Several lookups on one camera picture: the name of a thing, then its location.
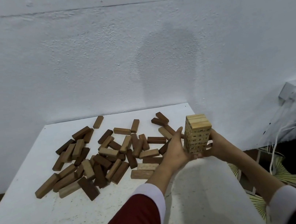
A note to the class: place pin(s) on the tower of light wooden blocks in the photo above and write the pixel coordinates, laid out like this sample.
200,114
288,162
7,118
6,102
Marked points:
197,130

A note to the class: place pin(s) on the person's right hand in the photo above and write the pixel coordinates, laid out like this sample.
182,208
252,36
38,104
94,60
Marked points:
216,144

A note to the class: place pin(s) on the person's left thumb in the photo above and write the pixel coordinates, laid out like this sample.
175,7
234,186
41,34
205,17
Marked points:
179,133

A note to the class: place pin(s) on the patterned floor mat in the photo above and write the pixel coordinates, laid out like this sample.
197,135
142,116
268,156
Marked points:
291,180

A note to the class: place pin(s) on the person's right thumb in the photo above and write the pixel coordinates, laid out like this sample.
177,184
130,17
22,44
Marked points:
209,144

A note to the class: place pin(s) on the person's right forearm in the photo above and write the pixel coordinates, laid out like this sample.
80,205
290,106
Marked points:
261,185

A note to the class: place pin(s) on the person's left hand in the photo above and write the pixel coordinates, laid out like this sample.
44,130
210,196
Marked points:
174,152

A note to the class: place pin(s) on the pile of brown wooden blocks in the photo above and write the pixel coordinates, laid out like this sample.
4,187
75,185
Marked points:
102,161

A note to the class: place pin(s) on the person's left forearm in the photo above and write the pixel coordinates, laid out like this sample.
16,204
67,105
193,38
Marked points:
140,208

